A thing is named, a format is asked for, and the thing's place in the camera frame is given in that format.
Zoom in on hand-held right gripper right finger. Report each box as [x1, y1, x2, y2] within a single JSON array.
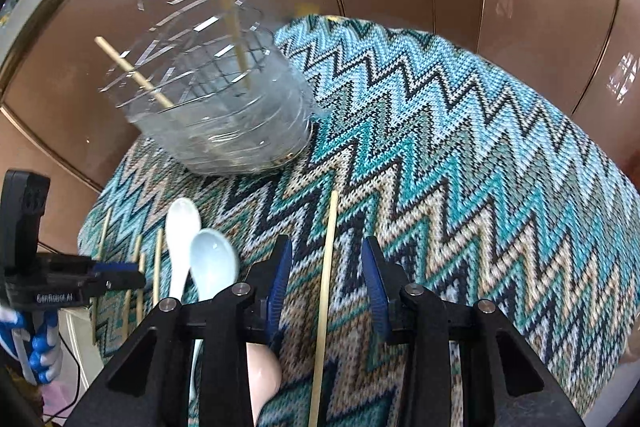
[[360, 236, 587, 427]]

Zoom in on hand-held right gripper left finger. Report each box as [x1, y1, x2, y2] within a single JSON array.
[[65, 235, 294, 427]]

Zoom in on pale blue ceramic spoon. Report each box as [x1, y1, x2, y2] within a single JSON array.
[[186, 228, 242, 410]]

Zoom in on white ceramic spoon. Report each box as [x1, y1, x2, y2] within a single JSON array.
[[164, 198, 202, 304]]

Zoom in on pink ceramic spoon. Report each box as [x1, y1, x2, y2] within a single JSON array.
[[247, 343, 282, 424]]

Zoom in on clear glass jar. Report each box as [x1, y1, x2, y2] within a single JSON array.
[[96, 0, 315, 178]]

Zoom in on person's left hand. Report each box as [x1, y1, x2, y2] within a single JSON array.
[[0, 306, 63, 385]]

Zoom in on zigzag knit mat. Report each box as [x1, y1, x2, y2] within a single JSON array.
[[79, 13, 640, 427]]

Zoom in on black cable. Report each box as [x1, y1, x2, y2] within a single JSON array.
[[41, 346, 84, 424]]

